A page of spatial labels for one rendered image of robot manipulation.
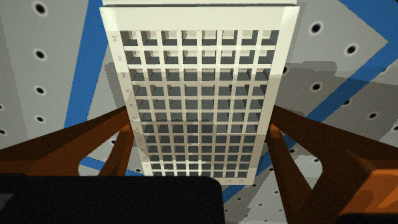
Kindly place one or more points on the white well plate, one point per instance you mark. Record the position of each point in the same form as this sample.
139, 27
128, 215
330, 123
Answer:
195, 61

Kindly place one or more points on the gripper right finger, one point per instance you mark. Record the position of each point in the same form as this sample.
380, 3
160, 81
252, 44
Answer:
359, 175

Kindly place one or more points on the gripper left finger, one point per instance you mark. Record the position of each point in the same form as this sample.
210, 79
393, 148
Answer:
59, 153

